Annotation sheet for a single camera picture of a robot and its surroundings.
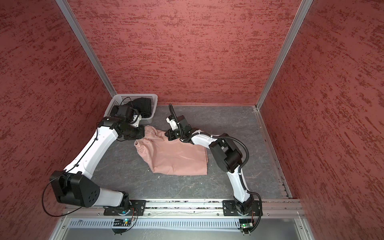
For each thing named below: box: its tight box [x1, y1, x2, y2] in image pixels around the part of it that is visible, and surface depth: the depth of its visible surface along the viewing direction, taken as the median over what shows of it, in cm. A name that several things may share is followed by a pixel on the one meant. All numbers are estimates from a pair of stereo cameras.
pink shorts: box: [134, 125, 208, 176], surface depth 88 cm
